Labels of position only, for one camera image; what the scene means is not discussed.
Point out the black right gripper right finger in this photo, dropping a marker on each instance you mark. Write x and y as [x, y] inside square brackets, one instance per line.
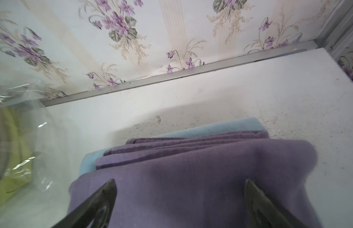
[264, 212]

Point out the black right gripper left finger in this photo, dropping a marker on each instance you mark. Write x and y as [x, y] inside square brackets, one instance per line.
[95, 211]

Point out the clear plastic vacuum bag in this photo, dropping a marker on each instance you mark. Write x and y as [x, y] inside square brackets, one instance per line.
[34, 166]

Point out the purple garment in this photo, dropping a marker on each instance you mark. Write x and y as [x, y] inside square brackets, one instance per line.
[199, 182]

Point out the yellow folded garment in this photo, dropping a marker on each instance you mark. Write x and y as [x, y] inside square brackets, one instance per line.
[15, 155]

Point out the light blue garment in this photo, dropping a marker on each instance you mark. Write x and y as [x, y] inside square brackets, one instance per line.
[249, 124]

